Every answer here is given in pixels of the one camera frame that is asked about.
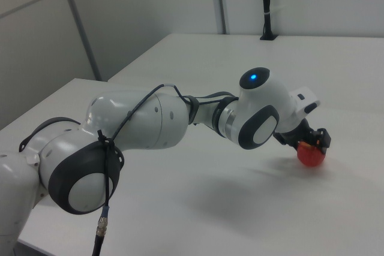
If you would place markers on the red apple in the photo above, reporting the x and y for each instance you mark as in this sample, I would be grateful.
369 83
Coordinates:
310 158

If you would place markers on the grey partition frame post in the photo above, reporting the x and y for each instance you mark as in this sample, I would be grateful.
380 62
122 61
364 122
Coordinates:
78 25
220 1

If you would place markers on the black clamped mounting pole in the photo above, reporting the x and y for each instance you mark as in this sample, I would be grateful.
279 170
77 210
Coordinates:
266 4

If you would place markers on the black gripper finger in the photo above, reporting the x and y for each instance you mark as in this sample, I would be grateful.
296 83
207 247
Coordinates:
287 138
324 137

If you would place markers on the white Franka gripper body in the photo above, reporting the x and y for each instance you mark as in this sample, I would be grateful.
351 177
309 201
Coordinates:
304 100

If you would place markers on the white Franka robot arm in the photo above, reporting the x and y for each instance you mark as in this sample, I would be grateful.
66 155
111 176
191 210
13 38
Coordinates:
150 124

